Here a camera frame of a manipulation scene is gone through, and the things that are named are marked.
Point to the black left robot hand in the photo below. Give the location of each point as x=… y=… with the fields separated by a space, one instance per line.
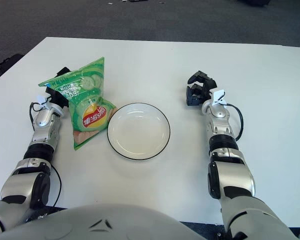
x=58 y=100

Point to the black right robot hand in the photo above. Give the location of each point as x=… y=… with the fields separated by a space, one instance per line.
x=207 y=85

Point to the green potato chips bag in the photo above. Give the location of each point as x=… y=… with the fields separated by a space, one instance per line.
x=90 y=110

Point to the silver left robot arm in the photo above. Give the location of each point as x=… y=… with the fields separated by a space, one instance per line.
x=42 y=125

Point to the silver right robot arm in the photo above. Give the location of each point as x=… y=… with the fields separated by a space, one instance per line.
x=230 y=175

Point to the white plate with black rim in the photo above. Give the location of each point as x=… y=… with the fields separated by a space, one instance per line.
x=138 y=131

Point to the black backpack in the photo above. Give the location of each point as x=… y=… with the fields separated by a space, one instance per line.
x=7 y=65

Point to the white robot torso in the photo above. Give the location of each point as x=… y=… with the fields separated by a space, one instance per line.
x=102 y=225

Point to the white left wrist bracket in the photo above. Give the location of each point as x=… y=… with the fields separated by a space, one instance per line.
x=43 y=100

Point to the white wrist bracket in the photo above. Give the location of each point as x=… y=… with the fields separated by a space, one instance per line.
x=43 y=100
x=218 y=96

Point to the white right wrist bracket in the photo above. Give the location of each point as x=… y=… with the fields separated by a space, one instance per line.
x=218 y=96

